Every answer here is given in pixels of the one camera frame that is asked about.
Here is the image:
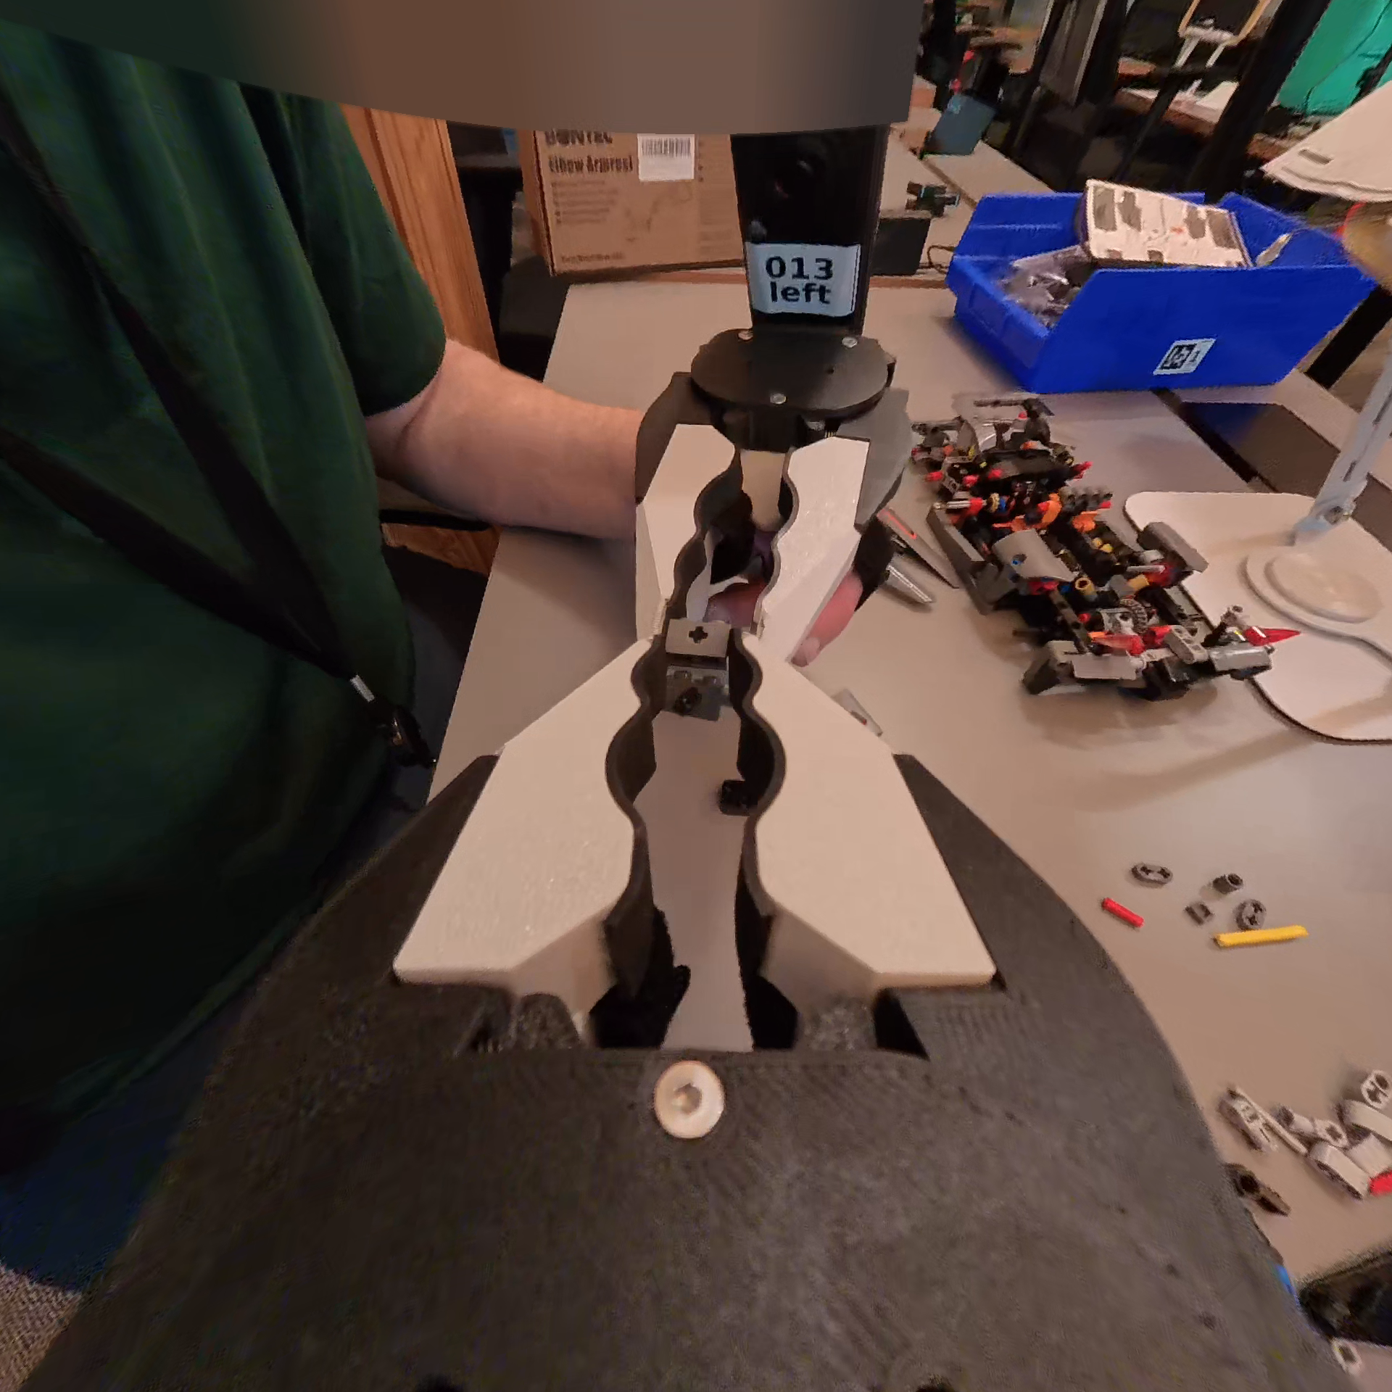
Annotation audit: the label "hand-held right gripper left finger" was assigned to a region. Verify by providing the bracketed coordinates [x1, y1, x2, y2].
[391, 636, 692, 1047]

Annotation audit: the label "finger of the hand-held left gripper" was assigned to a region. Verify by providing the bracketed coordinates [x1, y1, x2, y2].
[756, 433, 873, 659]
[634, 421, 744, 643]

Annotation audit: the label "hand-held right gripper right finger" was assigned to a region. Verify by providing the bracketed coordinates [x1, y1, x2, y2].
[731, 630, 998, 1031]

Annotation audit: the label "dark grey lego block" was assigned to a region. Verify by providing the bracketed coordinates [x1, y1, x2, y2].
[662, 661, 727, 722]

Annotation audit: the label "person's left forearm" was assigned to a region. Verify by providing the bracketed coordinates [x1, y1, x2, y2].
[364, 344, 643, 541]

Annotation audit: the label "grey pointed lego panel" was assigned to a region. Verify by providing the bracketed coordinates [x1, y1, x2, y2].
[876, 504, 959, 607]

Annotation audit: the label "partly built lego car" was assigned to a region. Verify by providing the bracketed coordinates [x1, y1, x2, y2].
[911, 394, 1299, 701]

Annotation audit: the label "person's left hand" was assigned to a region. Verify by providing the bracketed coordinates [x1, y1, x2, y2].
[785, 571, 868, 668]

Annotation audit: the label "black case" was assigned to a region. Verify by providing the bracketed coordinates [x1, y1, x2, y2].
[868, 181, 959, 274]

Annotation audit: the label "cardboard box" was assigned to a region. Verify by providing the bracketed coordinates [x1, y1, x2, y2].
[521, 131, 745, 274]

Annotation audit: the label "clear plastic bags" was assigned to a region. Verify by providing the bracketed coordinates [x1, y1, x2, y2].
[1002, 248, 1101, 327]

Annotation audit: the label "blue plastic bin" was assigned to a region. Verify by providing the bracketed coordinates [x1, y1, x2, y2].
[947, 194, 1377, 396]

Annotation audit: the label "cluster of dark grey connectors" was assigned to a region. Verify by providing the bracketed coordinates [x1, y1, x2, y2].
[1131, 861, 1274, 928]

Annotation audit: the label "printed sticker sheet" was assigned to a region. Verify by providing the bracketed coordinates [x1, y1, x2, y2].
[1076, 181, 1253, 272]

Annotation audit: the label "person's green shirt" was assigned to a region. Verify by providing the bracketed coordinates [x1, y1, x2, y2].
[0, 22, 449, 1144]

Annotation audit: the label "white book stand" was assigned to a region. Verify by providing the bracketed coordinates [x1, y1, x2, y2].
[1124, 361, 1392, 743]

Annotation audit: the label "black pole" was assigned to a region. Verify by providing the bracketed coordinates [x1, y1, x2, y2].
[1185, 0, 1332, 202]

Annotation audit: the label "cluster of light grey connectors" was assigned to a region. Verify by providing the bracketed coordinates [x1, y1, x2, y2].
[1216, 1071, 1392, 1201]

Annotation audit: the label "person's dark trousers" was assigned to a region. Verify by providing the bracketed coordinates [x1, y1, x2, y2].
[0, 1033, 273, 1285]

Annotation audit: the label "open instruction book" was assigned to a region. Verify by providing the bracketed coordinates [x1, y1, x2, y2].
[1261, 108, 1392, 202]

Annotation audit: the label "teal cover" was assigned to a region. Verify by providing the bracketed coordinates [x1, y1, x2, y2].
[1279, 0, 1392, 117]

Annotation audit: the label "black strap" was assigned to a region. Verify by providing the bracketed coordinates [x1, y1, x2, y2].
[0, 425, 435, 763]

